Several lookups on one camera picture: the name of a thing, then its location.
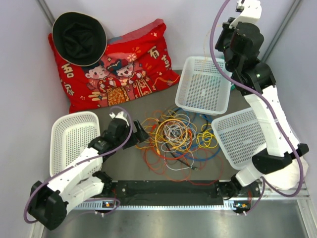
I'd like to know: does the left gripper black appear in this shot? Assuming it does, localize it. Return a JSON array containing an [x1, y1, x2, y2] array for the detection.
[[115, 119, 150, 149]]

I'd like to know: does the thick yellow cable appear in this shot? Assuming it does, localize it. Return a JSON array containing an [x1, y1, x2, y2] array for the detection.
[[155, 119, 194, 153]]

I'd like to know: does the thin yellow cable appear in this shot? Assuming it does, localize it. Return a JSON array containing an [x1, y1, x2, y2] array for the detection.
[[185, 23, 223, 82]]

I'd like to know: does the red thin cable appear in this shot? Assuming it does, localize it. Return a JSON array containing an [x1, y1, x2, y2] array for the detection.
[[143, 146, 225, 186]]

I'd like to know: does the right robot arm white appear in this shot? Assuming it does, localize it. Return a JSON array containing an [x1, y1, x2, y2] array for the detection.
[[215, 17, 309, 196]]

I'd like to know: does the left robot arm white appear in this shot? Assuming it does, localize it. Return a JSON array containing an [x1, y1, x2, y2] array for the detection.
[[26, 118, 149, 231]]

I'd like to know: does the white basket centre back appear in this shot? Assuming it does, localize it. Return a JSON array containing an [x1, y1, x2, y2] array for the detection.
[[175, 57, 231, 116]]

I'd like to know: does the white basket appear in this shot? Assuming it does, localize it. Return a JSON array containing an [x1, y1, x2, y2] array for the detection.
[[175, 57, 231, 116], [211, 108, 265, 170], [50, 111, 101, 176]]

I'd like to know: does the black base bar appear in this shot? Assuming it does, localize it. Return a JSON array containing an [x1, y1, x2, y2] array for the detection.
[[114, 180, 223, 206]]

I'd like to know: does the white basket left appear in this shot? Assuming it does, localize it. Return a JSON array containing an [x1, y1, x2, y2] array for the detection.
[[50, 111, 101, 176]]

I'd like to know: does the red printed pillow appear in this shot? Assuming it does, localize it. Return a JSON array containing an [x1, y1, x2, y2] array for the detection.
[[48, 19, 180, 113]]

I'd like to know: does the white basket right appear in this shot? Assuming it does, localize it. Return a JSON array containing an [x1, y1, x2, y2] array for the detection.
[[211, 108, 265, 170]]

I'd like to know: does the black round hat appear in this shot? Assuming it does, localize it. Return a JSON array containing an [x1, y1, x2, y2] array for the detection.
[[52, 11, 107, 66]]

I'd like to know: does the white cloth under basket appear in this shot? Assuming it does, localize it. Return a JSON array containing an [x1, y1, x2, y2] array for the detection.
[[264, 159, 300, 190]]

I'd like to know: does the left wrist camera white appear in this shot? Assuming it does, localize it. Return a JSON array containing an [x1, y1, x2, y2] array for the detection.
[[109, 111, 130, 126]]

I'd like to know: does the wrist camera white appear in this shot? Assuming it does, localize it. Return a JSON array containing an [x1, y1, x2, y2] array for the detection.
[[109, 111, 130, 126], [229, 0, 262, 29]]

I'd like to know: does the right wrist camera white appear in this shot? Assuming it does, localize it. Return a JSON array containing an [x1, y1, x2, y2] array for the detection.
[[229, 0, 262, 29]]

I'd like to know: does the white grey cable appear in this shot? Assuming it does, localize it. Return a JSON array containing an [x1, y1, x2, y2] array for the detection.
[[159, 122, 196, 172]]

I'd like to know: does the blue cable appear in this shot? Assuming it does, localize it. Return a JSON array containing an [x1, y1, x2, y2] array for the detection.
[[170, 109, 221, 161]]

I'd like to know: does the white slotted cable duct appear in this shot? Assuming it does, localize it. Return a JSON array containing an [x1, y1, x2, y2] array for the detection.
[[74, 199, 251, 211]]

